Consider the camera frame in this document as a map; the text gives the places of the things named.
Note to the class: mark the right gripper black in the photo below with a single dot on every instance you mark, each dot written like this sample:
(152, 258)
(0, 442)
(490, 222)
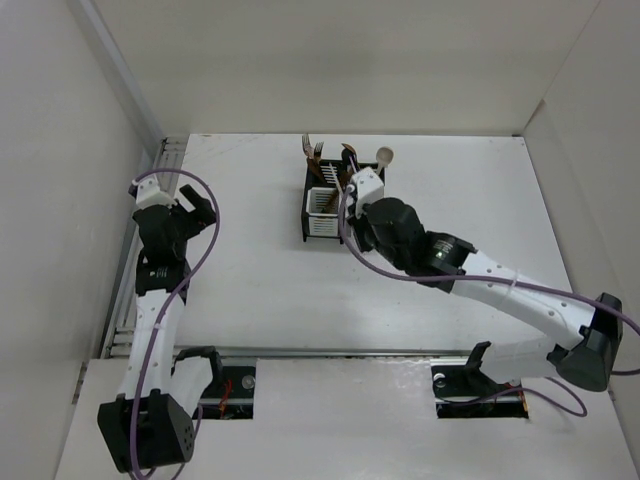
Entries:
(358, 223)

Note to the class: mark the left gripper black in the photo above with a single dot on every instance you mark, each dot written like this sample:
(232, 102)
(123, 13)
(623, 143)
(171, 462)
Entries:
(198, 218)

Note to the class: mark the black spoon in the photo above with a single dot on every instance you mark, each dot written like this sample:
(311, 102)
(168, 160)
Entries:
(346, 156)

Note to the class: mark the copper spoon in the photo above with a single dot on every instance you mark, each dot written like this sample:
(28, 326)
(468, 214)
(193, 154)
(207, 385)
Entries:
(353, 152)

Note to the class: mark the silver fork green handle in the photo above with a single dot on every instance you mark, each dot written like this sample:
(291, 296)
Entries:
(317, 152)

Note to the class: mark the copper fork long handle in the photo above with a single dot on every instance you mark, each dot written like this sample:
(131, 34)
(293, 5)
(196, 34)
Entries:
(306, 145)

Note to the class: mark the dark brown fork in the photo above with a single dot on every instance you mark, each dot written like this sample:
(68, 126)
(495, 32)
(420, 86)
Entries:
(314, 169)

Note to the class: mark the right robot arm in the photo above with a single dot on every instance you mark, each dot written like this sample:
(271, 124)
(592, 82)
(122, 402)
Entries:
(579, 336)

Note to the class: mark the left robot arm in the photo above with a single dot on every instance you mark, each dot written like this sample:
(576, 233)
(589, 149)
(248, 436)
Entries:
(149, 424)

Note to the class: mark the black utensil container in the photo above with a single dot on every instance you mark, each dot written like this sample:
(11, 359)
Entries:
(314, 222)

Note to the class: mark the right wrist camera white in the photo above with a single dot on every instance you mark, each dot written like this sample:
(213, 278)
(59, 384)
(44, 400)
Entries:
(365, 187)

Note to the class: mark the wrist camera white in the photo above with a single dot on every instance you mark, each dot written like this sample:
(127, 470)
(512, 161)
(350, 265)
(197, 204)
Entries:
(365, 187)
(148, 192)

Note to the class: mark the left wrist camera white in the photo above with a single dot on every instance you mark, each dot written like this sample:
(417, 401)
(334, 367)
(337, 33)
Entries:
(148, 192)

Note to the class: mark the aluminium rail front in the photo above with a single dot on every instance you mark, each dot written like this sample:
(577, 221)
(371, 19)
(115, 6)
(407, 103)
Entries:
(255, 353)

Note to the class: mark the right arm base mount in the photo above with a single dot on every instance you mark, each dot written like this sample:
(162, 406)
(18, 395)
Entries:
(462, 391)

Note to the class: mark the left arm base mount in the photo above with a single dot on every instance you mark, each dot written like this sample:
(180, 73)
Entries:
(235, 382)

